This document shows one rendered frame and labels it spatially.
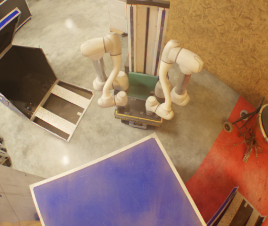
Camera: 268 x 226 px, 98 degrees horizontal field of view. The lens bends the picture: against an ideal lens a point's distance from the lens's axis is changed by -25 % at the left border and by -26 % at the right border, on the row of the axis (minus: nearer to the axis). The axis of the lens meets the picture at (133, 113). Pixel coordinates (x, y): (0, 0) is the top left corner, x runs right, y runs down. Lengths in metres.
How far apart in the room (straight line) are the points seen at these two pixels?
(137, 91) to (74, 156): 1.36
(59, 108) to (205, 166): 2.60
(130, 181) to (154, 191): 0.19
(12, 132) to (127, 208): 2.70
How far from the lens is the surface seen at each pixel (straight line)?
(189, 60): 1.15
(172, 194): 1.21
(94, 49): 1.24
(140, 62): 1.76
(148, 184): 1.19
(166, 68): 1.26
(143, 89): 1.91
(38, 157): 2.78
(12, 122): 3.47
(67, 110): 2.81
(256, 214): 3.05
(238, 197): 2.75
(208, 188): 2.50
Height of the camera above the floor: 2.25
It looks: 62 degrees down
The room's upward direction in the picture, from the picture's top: 1 degrees counter-clockwise
